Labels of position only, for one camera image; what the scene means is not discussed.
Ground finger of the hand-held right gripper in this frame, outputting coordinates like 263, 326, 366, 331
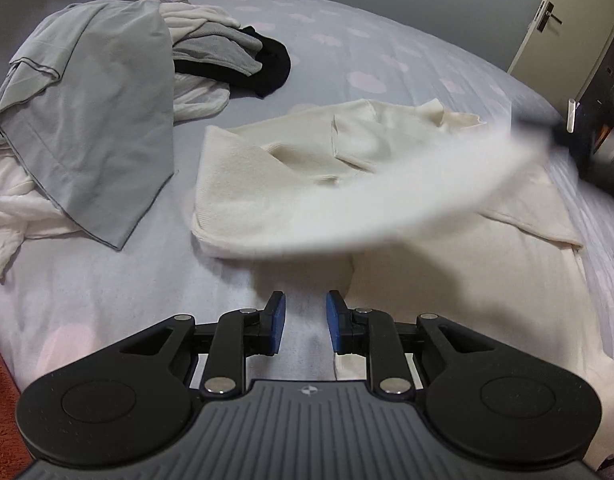
514, 115, 570, 148

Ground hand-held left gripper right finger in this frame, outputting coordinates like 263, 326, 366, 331
326, 289, 488, 397

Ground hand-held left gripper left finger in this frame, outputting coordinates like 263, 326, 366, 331
119, 290, 288, 397

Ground cream knit sweater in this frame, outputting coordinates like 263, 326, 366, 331
191, 98, 614, 401

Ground dark wardrobe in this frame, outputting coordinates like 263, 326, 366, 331
576, 10, 614, 133

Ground cream door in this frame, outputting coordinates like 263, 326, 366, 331
507, 0, 614, 102

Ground bed with lilac spotted sheet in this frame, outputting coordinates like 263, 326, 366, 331
0, 0, 614, 480

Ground black garment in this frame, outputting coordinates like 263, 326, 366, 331
174, 30, 292, 100

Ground light grey garment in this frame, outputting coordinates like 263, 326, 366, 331
0, 0, 178, 253

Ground grey ribbed garment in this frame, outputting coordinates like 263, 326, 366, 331
172, 26, 266, 79

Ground white crinkled garment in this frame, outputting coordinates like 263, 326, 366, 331
0, 102, 90, 282

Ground orange rug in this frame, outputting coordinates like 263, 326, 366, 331
0, 332, 35, 480

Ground black door handle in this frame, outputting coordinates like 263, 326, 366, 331
535, 2, 563, 32

